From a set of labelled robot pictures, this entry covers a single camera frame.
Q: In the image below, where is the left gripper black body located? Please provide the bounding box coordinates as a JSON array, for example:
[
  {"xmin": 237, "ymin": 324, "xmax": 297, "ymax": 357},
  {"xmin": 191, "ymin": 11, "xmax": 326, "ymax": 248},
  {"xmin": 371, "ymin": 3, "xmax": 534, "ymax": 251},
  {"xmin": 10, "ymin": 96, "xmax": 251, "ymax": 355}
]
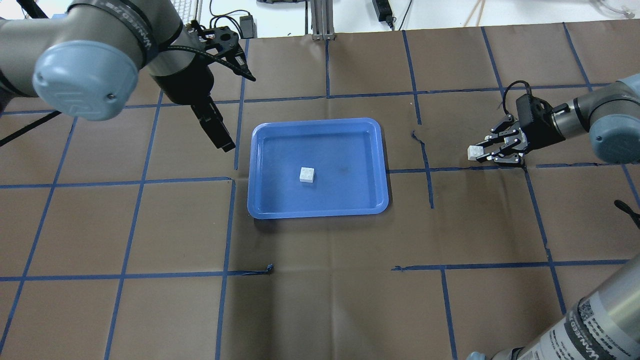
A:
[{"xmin": 150, "ymin": 22, "xmax": 215, "ymax": 105}]

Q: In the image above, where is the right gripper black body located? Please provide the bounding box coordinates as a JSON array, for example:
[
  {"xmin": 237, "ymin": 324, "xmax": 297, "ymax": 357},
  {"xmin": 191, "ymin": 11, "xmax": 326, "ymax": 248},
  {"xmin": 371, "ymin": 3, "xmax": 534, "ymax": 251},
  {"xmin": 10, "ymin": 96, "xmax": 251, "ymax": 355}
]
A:
[{"xmin": 488, "ymin": 94, "xmax": 566, "ymax": 159}]

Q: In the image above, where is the white block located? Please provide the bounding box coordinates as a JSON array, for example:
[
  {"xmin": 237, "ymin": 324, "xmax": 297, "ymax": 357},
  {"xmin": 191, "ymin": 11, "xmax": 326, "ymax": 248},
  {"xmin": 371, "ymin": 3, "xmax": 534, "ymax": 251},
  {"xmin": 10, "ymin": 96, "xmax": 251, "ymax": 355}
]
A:
[
  {"xmin": 298, "ymin": 166, "xmax": 316, "ymax": 183},
  {"xmin": 467, "ymin": 145, "xmax": 485, "ymax": 161}
]

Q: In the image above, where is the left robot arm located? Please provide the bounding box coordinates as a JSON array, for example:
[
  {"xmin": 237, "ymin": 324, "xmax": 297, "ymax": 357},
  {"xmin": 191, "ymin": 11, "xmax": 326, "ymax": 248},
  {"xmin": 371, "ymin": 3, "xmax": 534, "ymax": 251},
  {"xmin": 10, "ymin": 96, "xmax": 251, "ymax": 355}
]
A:
[{"xmin": 0, "ymin": 0, "xmax": 255, "ymax": 152}]

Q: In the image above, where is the blue plastic tray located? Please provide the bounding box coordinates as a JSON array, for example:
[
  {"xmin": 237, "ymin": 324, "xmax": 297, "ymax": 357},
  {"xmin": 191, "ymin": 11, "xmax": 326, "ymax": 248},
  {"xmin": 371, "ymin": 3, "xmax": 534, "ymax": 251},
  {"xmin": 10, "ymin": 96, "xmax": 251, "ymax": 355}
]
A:
[{"xmin": 247, "ymin": 117, "xmax": 389, "ymax": 220}]

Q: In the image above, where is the white keyboard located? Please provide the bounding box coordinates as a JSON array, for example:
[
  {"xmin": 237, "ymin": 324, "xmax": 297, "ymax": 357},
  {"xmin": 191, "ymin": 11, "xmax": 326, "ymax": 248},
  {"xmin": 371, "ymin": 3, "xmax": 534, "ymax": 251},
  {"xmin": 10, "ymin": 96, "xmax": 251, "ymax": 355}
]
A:
[{"xmin": 171, "ymin": 0, "xmax": 202, "ymax": 24}]

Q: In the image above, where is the black power adapter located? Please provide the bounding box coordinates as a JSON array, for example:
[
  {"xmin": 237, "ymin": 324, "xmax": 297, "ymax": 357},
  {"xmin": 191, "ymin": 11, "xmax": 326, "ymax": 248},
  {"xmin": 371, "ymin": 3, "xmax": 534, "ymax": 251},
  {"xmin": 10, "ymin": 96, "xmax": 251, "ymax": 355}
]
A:
[{"xmin": 372, "ymin": 0, "xmax": 394, "ymax": 24}]

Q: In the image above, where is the aluminium frame post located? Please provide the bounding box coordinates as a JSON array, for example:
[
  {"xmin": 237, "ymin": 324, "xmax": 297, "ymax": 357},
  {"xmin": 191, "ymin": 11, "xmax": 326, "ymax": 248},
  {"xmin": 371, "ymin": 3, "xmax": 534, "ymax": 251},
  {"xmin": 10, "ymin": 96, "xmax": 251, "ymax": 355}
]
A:
[{"xmin": 307, "ymin": 0, "xmax": 336, "ymax": 41}]

